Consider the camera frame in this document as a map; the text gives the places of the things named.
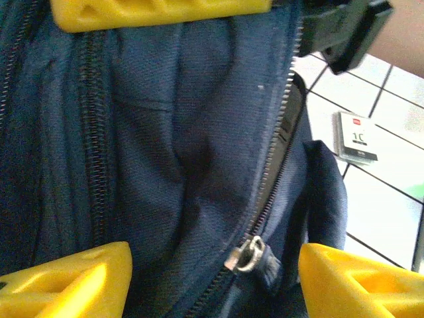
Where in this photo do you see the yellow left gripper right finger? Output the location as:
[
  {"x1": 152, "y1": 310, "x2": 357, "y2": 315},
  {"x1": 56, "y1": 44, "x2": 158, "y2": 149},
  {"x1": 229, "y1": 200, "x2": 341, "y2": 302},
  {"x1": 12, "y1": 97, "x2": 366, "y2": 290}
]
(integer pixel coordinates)
[{"x1": 297, "y1": 242, "x2": 424, "y2": 318}]

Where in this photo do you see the small white card box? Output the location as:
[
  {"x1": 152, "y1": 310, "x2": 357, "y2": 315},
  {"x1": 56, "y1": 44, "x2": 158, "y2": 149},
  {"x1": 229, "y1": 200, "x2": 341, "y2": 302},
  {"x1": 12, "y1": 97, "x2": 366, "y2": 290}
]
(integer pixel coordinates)
[{"x1": 333, "y1": 111, "x2": 380, "y2": 166}]

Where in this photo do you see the navy blue backpack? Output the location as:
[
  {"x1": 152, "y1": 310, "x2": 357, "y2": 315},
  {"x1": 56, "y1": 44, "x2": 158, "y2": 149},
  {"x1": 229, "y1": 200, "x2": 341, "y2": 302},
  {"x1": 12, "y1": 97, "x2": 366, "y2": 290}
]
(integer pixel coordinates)
[{"x1": 0, "y1": 0, "x2": 348, "y2": 318}]

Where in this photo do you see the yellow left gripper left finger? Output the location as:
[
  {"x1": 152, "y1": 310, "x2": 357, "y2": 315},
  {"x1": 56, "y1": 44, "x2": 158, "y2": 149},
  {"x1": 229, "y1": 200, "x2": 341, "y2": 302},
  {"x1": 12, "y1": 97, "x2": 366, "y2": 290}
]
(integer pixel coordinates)
[{"x1": 0, "y1": 240, "x2": 133, "y2": 318}]

